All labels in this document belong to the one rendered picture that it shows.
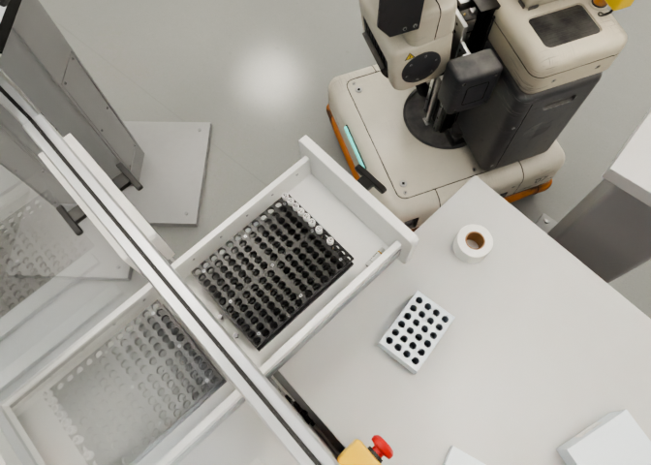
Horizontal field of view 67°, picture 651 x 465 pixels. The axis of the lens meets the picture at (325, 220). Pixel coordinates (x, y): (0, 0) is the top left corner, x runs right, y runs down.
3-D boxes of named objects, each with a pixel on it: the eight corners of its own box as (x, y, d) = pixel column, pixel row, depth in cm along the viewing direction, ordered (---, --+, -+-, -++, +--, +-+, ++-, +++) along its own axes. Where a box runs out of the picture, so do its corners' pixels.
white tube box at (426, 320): (415, 294, 97) (418, 290, 93) (450, 322, 94) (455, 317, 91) (377, 345, 93) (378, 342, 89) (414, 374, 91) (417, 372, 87)
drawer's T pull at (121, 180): (122, 163, 94) (119, 159, 93) (144, 188, 92) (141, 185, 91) (106, 174, 93) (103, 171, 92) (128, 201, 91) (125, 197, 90)
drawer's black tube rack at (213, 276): (290, 206, 96) (287, 192, 91) (353, 269, 91) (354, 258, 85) (200, 282, 91) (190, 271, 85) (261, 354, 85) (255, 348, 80)
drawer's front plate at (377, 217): (308, 163, 102) (304, 133, 92) (411, 259, 94) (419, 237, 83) (301, 168, 102) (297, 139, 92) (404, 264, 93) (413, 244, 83)
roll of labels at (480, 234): (483, 268, 98) (489, 262, 95) (449, 258, 100) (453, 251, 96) (490, 237, 101) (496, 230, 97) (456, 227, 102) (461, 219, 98)
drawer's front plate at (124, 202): (95, 161, 104) (68, 131, 94) (176, 255, 95) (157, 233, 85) (87, 166, 103) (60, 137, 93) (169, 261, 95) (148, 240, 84)
